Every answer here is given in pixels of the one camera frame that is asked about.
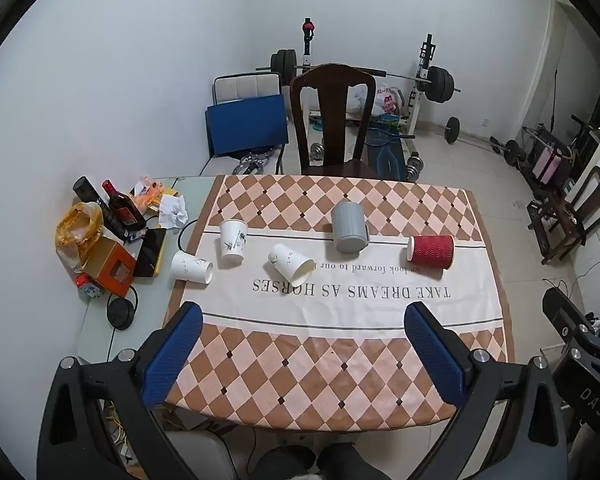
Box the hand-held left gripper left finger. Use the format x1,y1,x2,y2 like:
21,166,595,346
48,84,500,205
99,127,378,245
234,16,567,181
36,301,204,480

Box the blue board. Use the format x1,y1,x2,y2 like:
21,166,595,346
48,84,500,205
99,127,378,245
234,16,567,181
205,94,290,159

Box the black round puck with cable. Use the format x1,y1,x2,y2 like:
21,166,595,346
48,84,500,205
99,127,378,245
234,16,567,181
105,292,140,331

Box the orange cardboard box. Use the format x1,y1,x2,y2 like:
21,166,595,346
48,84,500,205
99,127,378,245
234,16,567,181
81,236,137,297

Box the yellow plastic bag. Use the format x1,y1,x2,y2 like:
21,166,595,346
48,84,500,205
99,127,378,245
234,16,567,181
55,202,105,275

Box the black bottle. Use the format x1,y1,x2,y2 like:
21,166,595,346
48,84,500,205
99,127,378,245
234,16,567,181
72,176,112,213

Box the brown wooden chair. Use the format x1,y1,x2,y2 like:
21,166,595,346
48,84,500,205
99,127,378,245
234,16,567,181
526,165,600,266

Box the checkered printed tablecloth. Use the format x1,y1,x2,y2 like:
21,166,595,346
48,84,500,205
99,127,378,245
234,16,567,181
162,175,516,432

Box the pink bag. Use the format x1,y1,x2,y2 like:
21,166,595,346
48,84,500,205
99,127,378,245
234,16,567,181
534,149,567,186

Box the dark wooden chair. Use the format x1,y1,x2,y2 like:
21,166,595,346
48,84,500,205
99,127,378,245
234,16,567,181
289,63,382,180

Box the dark bottle red cap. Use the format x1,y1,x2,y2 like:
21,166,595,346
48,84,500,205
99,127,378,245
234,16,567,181
102,180,147,243

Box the white paper cup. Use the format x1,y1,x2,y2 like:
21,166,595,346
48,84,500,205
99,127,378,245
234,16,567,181
219,219,250,268
267,243,316,285
171,251,214,285

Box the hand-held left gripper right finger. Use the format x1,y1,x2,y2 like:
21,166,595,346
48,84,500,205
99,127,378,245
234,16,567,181
403,301,568,480

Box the crumpled white tissue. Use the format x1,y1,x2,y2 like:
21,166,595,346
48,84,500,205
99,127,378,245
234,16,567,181
158,193,189,229

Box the chrome metal parts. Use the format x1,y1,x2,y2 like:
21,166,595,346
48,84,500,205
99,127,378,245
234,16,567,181
231,150,277,176

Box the small black barbell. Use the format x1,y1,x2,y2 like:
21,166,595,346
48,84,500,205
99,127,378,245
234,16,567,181
489,135,529,166

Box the black phone yellow case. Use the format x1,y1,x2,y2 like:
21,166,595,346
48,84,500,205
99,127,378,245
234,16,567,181
132,227,169,279

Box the orange snack packet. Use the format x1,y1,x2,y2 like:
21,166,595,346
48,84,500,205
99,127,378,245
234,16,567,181
129,176,179,212

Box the white barbell rack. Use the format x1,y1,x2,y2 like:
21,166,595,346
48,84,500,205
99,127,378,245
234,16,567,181
300,18,438,140

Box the grey seat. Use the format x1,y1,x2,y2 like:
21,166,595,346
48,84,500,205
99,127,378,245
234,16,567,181
164,425,238,480

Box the red ribbed paper cup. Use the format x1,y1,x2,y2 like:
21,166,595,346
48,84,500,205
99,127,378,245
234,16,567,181
406,234,455,267

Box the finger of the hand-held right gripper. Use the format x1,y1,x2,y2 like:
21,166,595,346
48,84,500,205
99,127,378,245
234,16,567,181
541,287,597,347

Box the white red plastic bag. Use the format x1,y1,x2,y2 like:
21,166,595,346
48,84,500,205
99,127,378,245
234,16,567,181
350,84,405,117

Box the white padded chair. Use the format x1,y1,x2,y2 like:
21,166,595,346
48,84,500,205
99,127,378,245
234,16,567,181
212,72,283,107

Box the small red blue packet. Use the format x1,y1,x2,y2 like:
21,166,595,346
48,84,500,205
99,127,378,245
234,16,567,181
75,273,104,300

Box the grey mug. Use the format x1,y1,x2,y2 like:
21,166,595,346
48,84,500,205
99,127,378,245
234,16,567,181
330,201,372,254

